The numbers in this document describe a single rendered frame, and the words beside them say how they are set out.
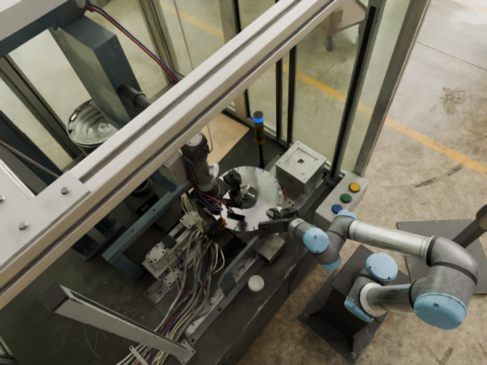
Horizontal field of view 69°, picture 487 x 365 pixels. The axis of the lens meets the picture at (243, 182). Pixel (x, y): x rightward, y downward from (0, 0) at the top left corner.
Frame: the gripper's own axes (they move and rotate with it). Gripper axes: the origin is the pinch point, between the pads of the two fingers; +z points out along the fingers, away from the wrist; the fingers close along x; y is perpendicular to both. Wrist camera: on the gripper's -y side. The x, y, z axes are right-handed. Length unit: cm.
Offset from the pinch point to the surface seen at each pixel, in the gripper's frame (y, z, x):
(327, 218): 27.4, -3.5, -9.7
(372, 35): 27, -35, 62
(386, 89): 37, -29, 44
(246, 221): -6.8, 7.5, -4.6
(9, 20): -64, -53, 71
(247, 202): -3.0, 12.2, 2.0
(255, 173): 6.6, 21.3, 11.1
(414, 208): 135, 48, -53
